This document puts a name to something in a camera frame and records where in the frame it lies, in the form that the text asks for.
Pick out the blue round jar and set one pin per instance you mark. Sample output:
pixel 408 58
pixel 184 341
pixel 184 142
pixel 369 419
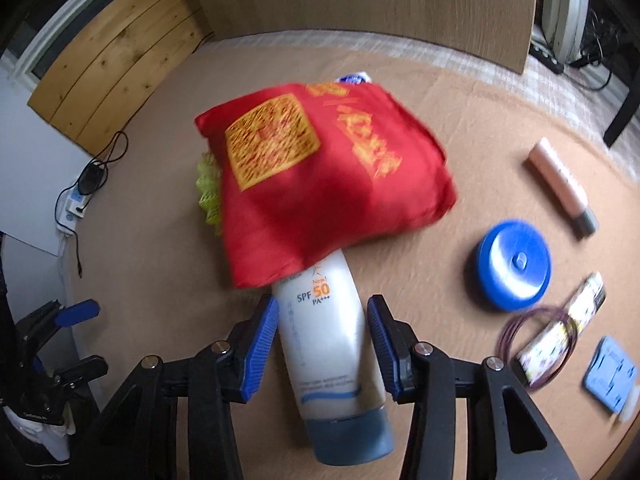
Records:
pixel 510 265

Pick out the person's left forearm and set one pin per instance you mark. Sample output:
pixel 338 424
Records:
pixel 35 440

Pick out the yellow-green shuttlecock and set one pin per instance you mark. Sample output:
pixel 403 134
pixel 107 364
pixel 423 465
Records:
pixel 207 195

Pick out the black power strip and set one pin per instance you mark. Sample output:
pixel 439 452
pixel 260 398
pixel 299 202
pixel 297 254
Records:
pixel 547 57

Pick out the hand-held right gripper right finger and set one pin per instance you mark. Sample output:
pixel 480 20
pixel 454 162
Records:
pixel 382 350

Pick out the white socket adapter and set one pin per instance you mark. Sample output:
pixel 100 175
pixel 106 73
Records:
pixel 72 205

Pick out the red cloth bag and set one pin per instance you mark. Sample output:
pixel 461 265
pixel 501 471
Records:
pixel 325 185

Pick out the black power adapter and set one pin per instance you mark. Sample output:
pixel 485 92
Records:
pixel 91 179

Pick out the small patterned packet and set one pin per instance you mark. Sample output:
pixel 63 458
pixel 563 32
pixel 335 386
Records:
pixel 545 347

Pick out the pine plank board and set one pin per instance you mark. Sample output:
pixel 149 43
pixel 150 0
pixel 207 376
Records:
pixel 115 70

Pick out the plaid floor mat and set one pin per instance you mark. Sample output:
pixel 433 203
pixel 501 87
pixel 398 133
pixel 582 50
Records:
pixel 565 95

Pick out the light wood laminate board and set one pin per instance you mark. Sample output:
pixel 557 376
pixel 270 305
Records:
pixel 375 0

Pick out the patterned tissue pack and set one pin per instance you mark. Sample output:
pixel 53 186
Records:
pixel 352 79

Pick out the light blue card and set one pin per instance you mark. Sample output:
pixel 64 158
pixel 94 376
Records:
pixel 607 375

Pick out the white sunscreen bottle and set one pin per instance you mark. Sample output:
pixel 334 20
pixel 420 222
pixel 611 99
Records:
pixel 325 340

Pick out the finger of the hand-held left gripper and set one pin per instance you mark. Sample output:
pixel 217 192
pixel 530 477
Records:
pixel 80 372
pixel 75 312

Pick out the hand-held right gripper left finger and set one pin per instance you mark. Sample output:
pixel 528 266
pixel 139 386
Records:
pixel 260 345

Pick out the pink tube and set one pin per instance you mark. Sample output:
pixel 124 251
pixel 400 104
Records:
pixel 557 180

